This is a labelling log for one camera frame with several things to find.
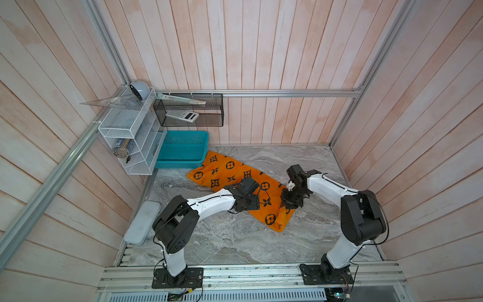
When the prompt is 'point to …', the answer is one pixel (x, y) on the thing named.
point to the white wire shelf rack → (136, 138)
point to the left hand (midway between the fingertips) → (252, 207)
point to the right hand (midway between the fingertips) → (281, 203)
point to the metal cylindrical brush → (123, 146)
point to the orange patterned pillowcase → (219, 171)
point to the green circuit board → (339, 295)
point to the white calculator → (183, 115)
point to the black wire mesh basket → (210, 114)
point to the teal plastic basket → (183, 150)
